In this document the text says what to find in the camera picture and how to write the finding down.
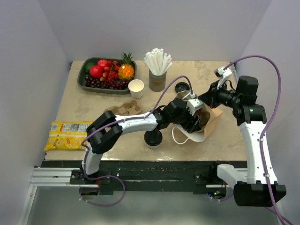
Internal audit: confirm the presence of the toy pineapple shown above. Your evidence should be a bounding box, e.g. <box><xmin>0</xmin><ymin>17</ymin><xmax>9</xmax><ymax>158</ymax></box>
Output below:
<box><xmin>118</xmin><ymin>52</ymin><xmax>135</xmax><ymax>81</ymax></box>

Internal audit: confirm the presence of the white paper straws bundle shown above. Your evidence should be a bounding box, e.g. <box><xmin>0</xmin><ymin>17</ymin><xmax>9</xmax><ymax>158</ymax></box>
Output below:
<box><xmin>143</xmin><ymin>48</ymin><xmax>173</xmax><ymax>76</ymax></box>

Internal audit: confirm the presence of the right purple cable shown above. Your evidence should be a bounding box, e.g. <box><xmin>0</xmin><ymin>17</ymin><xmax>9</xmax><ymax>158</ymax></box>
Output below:
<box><xmin>210</xmin><ymin>55</ymin><xmax>300</xmax><ymax>225</ymax></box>

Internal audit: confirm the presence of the grey straw holder cup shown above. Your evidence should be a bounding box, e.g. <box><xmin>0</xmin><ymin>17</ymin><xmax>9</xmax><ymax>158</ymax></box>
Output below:
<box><xmin>149</xmin><ymin>70</ymin><xmax>167</xmax><ymax>92</ymax></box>

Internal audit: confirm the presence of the dark grapes bunch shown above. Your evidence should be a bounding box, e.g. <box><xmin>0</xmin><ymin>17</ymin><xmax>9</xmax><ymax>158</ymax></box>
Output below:
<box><xmin>84</xmin><ymin>75</ymin><xmax>129</xmax><ymax>90</ymax></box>

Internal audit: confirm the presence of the yellow snack bag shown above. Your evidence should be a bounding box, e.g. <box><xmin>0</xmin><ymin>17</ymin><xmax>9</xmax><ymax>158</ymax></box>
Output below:
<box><xmin>44</xmin><ymin>121</ymin><xmax>93</xmax><ymax>151</ymax></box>

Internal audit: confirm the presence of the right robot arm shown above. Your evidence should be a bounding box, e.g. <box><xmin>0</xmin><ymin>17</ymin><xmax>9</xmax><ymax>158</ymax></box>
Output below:
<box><xmin>199</xmin><ymin>76</ymin><xmax>286</xmax><ymax>207</ymax></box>

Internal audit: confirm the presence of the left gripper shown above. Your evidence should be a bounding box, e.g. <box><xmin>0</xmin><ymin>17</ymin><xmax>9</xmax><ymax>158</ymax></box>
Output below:
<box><xmin>169</xmin><ymin>105</ymin><xmax>201</xmax><ymax>133</ymax></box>

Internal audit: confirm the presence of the white paper cup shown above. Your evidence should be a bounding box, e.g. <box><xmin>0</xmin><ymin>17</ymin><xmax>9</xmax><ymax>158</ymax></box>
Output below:
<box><xmin>128</xmin><ymin>79</ymin><xmax>144</xmax><ymax>99</ymax></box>
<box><xmin>147</xmin><ymin>144</ymin><xmax>160</xmax><ymax>150</ymax></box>

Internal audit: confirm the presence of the brown cardboard cup carrier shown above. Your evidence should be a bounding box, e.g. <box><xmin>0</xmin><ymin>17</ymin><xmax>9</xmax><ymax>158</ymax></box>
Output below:
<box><xmin>104</xmin><ymin>99</ymin><xmax>143</xmax><ymax>116</ymax></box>

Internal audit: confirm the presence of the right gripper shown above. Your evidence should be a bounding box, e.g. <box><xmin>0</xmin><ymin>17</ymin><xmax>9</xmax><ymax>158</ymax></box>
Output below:
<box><xmin>198</xmin><ymin>80</ymin><xmax>240</xmax><ymax>109</ymax></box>

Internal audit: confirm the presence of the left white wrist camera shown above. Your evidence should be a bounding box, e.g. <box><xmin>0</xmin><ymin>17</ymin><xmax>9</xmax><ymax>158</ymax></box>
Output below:
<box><xmin>187</xmin><ymin>98</ymin><xmax>203</xmax><ymax>116</ymax></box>

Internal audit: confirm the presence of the brown paper bag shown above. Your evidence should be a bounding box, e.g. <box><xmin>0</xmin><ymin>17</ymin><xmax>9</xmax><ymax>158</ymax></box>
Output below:
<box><xmin>172</xmin><ymin>91</ymin><xmax>223</xmax><ymax>145</ymax></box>

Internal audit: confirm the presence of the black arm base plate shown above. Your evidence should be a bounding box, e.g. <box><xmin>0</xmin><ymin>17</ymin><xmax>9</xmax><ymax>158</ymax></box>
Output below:
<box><xmin>42</xmin><ymin>160</ymin><xmax>249</xmax><ymax>195</ymax></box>

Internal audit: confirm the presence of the green lime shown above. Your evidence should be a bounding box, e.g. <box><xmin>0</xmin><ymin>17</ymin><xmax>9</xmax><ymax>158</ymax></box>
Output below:
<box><xmin>85</xmin><ymin>62</ymin><xmax>95</xmax><ymax>73</ymax></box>

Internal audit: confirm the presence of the black cup lid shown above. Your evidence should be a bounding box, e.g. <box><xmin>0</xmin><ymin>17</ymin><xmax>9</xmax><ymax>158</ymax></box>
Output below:
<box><xmin>175</xmin><ymin>82</ymin><xmax>190</xmax><ymax>93</ymax></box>
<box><xmin>144</xmin><ymin>129</ymin><xmax>163</xmax><ymax>146</ymax></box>

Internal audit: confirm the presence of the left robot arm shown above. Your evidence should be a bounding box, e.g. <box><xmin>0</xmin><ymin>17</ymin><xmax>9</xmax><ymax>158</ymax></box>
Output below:
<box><xmin>80</xmin><ymin>98</ymin><xmax>203</xmax><ymax>184</ymax></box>

